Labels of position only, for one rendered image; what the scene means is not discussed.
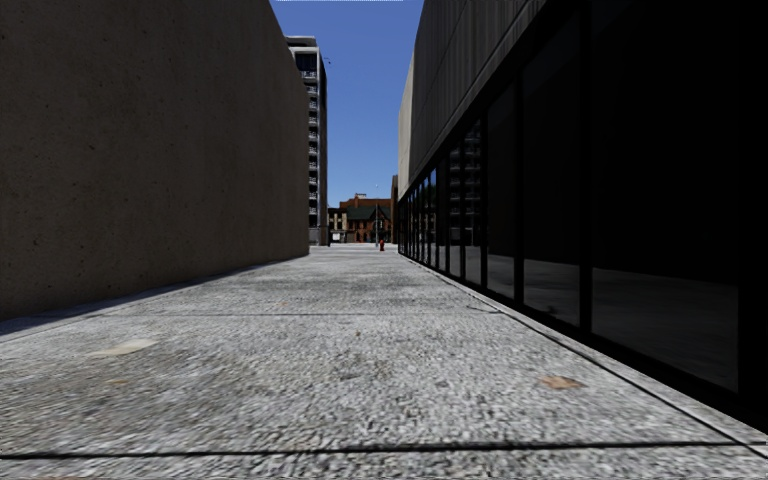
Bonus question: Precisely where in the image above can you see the red brick building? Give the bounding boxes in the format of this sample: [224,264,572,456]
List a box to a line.
[328,193,394,245]

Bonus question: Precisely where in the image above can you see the grey tower with balconies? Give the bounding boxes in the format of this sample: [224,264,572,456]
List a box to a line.
[285,35,330,247]

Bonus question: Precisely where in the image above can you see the dark glass-fronted building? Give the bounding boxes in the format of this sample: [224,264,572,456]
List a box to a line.
[397,0,768,434]

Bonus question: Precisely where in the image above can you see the pale concrete building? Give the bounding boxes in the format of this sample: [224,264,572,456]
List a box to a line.
[0,0,311,322]

